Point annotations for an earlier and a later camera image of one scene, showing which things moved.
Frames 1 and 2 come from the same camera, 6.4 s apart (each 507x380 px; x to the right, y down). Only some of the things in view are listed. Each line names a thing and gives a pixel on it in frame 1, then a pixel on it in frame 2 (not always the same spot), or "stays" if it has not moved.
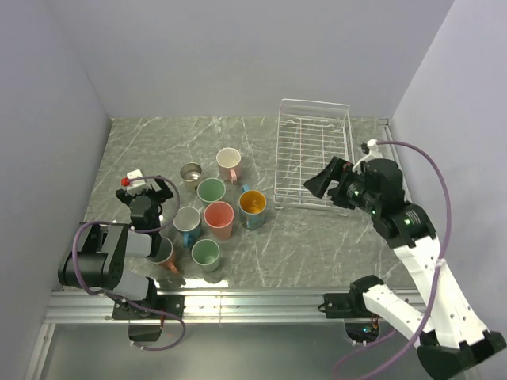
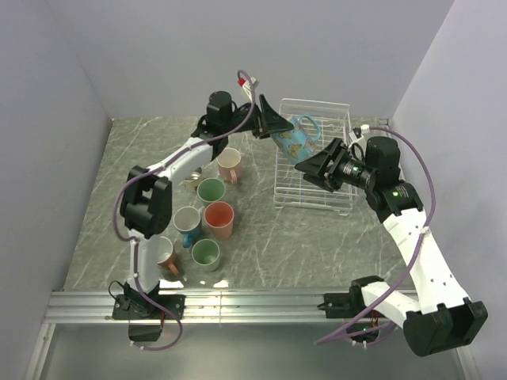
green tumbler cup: (211, 190) stays
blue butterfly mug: (252, 207) to (296, 142)
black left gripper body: (157, 198) to (253, 123)
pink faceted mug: (228, 160) stays
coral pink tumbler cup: (219, 216) stays
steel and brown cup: (191, 174) stays
